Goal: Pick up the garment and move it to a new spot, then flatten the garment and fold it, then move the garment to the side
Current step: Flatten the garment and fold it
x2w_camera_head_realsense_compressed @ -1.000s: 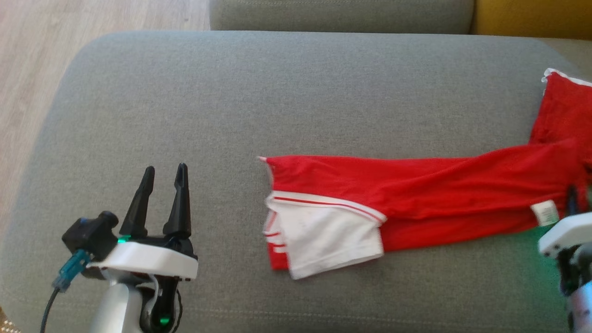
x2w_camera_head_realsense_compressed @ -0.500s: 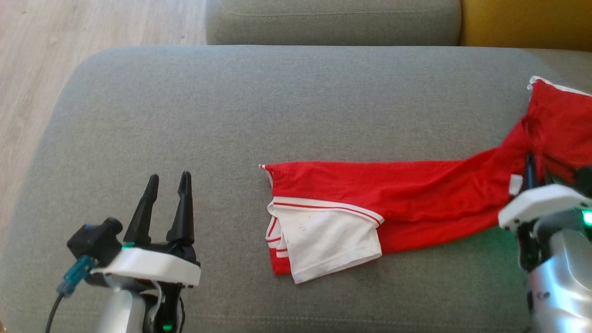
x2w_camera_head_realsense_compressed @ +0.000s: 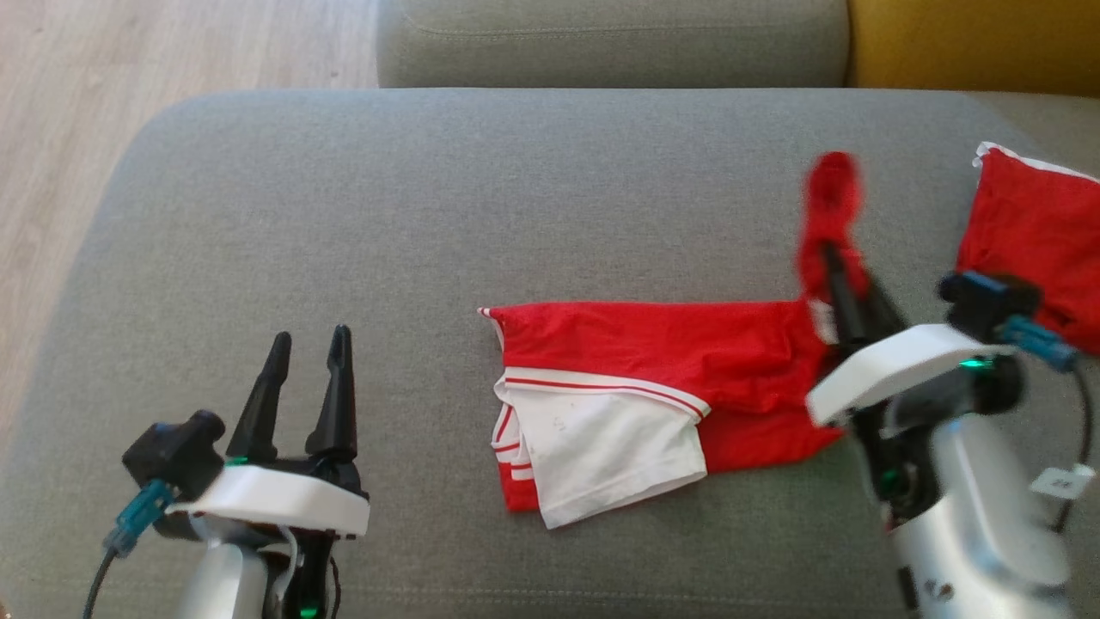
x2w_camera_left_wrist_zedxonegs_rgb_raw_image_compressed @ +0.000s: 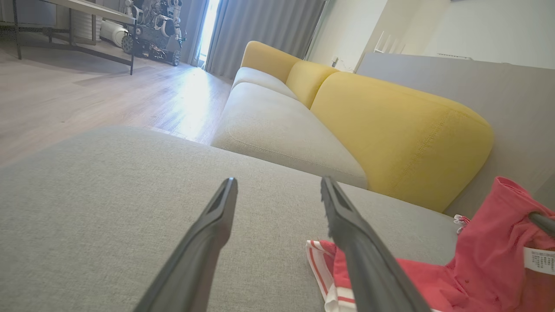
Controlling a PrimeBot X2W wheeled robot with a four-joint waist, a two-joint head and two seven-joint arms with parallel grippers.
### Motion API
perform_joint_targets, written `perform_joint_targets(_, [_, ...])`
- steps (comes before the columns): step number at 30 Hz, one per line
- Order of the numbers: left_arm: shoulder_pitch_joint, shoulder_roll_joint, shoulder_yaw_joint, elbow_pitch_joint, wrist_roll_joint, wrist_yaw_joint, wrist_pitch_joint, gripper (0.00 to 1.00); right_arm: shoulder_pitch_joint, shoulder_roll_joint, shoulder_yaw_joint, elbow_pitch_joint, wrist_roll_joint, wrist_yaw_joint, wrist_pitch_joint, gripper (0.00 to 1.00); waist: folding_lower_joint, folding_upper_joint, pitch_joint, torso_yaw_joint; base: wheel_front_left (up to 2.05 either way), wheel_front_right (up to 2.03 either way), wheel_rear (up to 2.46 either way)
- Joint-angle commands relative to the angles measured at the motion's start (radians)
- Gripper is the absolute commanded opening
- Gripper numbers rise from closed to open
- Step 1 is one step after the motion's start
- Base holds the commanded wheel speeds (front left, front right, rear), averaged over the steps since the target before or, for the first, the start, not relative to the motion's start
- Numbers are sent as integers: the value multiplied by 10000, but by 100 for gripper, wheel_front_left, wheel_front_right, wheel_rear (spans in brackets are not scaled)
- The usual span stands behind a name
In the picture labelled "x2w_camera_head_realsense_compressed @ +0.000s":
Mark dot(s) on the red basketball jersey number 23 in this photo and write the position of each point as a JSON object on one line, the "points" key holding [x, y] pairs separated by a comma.
{"points": [[653, 352]]}

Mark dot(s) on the grey sofa seat cushion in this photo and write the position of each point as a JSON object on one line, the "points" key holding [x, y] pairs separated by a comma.
{"points": [[430, 215]]}

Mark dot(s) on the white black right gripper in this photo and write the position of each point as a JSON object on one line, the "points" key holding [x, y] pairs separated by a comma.
{"points": [[894, 370]]}

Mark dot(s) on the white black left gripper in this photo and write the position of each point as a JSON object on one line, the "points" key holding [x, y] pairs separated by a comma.
{"points": [[275, 499]]}

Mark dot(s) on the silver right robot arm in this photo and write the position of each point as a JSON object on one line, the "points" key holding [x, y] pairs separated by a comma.
{"points": [[971, 516]]}

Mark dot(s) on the grey sofa back cushion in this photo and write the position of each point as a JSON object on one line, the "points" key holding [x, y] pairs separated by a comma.
{"points": [[610, 43]]}

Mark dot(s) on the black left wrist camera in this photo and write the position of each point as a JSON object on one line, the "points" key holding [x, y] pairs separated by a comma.
{"points": [[176, 456]]}

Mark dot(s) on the plain red garment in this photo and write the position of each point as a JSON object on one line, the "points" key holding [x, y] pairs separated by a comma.
{"points": [[1040, 232]]}

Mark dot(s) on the yellow cushion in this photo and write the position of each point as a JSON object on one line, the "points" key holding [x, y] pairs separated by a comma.
{"points": [[971, 43]]}

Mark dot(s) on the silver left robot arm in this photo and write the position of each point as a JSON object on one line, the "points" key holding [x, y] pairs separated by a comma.
{"points": [[215, 576]]}

